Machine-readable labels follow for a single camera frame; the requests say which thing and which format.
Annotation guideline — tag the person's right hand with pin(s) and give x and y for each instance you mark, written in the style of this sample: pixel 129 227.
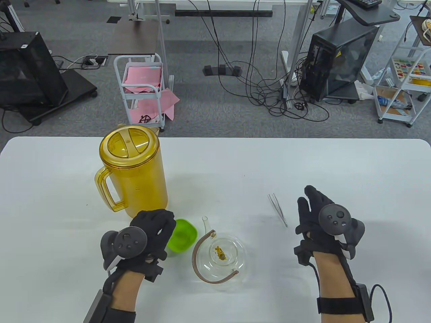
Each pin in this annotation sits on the person's right hand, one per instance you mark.
pixel 309 215

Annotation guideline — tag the person's left hand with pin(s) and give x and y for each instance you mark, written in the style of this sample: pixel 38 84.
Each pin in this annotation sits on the person's left hand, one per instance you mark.
pixel 158 225

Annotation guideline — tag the green plastic bowl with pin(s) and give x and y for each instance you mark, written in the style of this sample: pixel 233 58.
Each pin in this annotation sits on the green plastic bowl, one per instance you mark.
pixel 183 235

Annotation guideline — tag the metal tweezers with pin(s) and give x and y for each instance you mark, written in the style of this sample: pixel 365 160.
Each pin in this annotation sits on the metal tweezers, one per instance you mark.
pixel 278 210

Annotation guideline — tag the yellow plastic pitcher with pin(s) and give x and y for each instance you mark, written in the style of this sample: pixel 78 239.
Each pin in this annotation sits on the yellow plastic pitcher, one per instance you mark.
pixel 141 181

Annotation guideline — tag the yellow chrysanthemum flower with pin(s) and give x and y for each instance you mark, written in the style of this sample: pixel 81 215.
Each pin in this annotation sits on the yellow chrysanthemum flower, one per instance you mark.
pixel 220 253

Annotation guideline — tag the glass infuser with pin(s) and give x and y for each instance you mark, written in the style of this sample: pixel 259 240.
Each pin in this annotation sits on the glass infuser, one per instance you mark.
pixel 232 250

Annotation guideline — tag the person's right forearm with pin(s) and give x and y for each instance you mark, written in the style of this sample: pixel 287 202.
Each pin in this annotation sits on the person's right forearm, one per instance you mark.
pixel 333 276

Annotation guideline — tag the left forearm sensor box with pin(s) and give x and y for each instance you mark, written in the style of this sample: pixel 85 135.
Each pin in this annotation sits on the left forearm sensor box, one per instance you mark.
pixel 96 308

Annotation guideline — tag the person's left forearm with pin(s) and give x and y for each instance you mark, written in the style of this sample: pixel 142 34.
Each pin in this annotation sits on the person's left forearm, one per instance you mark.
pixel 124 289

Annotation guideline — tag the right forearm sensor box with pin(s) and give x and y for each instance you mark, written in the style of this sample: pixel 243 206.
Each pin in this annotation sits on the right forearm sensor box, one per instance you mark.
pixel 365 302

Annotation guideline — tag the dark grey right hand controller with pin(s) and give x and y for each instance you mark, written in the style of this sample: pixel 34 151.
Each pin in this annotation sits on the dark grey right hand controller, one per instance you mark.
pixel 335 218

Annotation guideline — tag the dark grey hand controller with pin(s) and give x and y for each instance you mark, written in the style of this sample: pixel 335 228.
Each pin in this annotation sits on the dark grey hand controller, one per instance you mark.
pixel 335 218
pixel 129 242

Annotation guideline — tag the dark grey left hand controller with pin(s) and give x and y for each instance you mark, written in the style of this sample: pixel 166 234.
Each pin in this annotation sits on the dark grey left hand controller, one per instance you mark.
pixel 129 242

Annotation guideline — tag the loose pink sheet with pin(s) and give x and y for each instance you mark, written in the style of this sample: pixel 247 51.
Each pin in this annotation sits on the loose pink sheet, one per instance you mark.
pixel 158 104

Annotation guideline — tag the white rolling cart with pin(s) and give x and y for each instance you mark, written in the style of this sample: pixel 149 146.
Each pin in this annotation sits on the white rolling cart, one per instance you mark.
pixel 139 97

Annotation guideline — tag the white shelf cart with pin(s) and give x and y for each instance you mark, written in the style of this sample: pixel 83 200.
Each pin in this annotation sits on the white shelf cart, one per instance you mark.
pixel 395 117

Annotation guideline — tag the cardboard tray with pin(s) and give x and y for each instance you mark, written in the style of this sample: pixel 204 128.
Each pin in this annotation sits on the cardboard tray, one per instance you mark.
pixel 387 92

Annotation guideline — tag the stack of pink sheets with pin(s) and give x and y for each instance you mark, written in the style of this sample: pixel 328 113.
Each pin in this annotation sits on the stack of pink sheets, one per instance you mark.
pixel 141 79

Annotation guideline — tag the black glass-sided computer tower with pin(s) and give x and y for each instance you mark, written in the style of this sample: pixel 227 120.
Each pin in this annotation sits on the black glass-sided computer tower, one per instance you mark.
pixel 343 60

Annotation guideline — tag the black rolling platform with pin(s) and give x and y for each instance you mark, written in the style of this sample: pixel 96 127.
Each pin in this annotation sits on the black rolling platform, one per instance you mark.
pixel 75 88

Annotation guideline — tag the black foot base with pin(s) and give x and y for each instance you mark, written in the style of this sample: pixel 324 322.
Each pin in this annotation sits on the black foot base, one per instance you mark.
pixel 222 70

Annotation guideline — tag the floor power socket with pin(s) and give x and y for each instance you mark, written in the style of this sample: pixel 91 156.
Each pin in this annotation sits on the floor power socket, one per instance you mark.
pixel 96 61

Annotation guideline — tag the colourful puzzle board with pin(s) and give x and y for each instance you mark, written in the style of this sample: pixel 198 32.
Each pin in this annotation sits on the colourful puzzle board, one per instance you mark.
pixel 409 69

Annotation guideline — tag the grey desk leg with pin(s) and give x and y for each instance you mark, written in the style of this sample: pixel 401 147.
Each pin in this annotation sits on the grey desk leg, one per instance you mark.
pixel 300 33

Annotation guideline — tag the dark brown side table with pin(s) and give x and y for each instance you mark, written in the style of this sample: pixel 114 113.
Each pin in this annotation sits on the dark brown side table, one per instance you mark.
pixel 134 38

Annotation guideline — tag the grey metal pole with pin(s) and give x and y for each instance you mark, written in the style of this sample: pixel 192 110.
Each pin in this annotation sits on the grey metal pole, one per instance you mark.
pixel 160 33

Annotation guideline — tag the black mesh computer case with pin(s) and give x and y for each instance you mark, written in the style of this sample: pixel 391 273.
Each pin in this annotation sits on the black mesh computer case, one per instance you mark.
pixel 27 67

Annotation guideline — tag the black desk top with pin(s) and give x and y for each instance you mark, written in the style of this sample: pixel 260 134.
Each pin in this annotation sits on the black desk top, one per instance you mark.
pixel 373 15

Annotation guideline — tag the black keyboard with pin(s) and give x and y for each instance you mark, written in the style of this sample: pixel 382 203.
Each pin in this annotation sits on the black keyboard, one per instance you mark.
pixel 367 2

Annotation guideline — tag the black floor beam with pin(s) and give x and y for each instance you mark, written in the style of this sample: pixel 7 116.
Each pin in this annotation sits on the black floor beam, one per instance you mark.
pixel 222 13

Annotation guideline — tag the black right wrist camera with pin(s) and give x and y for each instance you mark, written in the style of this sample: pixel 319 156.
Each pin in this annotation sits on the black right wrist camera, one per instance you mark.
pixel 303 254

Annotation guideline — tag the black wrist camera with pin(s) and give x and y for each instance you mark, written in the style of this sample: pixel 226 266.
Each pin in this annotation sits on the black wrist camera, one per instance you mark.
pixel 154 271
pixel 303 254

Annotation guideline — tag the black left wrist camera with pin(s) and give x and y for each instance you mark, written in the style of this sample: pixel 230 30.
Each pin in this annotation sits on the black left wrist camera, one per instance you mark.
pixel 154 271

